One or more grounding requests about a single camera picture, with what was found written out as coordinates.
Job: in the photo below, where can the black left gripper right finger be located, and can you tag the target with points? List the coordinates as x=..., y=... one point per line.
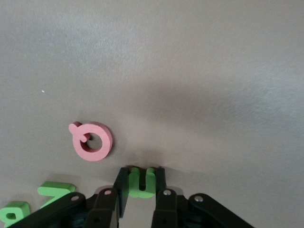
x=178, y=213

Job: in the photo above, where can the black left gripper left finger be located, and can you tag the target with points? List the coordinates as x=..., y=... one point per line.
x=71, y=213

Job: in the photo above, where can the green foam letter Z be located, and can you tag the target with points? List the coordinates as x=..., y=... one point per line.
x=54, y=188

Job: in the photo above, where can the green foam letter u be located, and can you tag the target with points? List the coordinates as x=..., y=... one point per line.
x=136, y=188

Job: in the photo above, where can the green foam capital B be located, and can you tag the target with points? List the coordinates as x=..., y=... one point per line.
x=20, y=209

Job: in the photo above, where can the pink foam letter Q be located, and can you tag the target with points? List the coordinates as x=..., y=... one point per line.
x=95, y=154

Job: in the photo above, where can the brown table mat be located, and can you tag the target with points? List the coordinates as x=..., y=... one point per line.
x=166, y=47

